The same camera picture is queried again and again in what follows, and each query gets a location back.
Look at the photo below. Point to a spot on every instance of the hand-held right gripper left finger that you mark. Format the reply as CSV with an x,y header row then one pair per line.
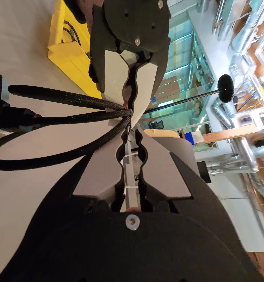
x,y
98,174

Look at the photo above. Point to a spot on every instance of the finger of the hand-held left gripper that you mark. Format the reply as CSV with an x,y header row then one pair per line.
x,y
145,88
114,77

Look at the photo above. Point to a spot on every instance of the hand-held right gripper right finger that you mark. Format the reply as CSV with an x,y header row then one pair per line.
x,y
165,174

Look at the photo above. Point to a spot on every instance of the black mesh office chair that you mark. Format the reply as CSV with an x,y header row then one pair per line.
x,y
157,124

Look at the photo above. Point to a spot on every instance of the black monitor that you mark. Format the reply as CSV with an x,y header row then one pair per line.
x,y
204,171

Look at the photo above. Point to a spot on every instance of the yellow plastic bin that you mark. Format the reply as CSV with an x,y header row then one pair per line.
x,y
70,59

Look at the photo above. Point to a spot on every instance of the white box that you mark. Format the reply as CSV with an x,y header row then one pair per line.
x,y
198,137

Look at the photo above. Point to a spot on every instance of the black pole with round disc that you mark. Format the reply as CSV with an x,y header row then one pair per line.
x,y
225,88

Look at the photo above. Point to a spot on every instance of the smooth silver pipes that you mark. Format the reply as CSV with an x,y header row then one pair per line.
x,y
244,143

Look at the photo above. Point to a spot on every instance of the silver spiral air duct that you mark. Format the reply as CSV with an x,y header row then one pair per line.
x,y
222,112

